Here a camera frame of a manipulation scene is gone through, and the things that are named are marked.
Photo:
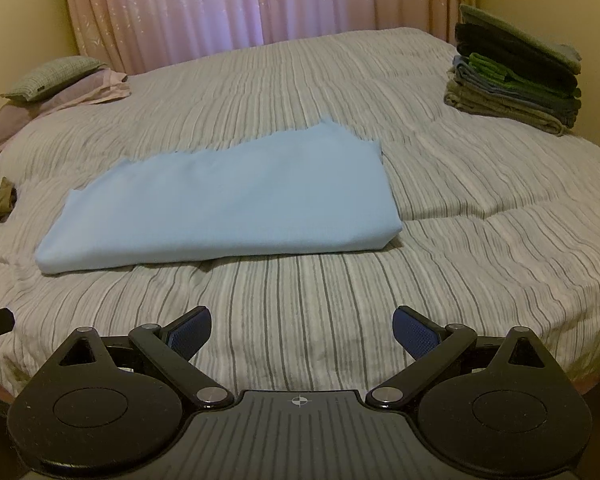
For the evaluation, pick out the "light blue sweatshirt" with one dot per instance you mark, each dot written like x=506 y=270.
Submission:
x=230 y=200

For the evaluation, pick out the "bed with striped grey blanket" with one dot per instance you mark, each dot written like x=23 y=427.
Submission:
x=480 y=200

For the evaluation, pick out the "pink curtain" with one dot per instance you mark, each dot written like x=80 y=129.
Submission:
x=230 y=0

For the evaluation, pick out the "green checked pillow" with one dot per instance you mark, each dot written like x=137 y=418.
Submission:
x=50 y=76

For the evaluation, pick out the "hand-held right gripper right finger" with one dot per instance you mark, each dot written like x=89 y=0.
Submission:
x=416 y=334

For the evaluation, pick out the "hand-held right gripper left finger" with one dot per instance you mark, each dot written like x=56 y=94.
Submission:
x=190 y=334

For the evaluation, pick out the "purple pillow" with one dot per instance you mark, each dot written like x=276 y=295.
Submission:
x=10 y=120

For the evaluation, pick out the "stack of folded clothes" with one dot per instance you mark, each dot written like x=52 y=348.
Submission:
x=515 y=75

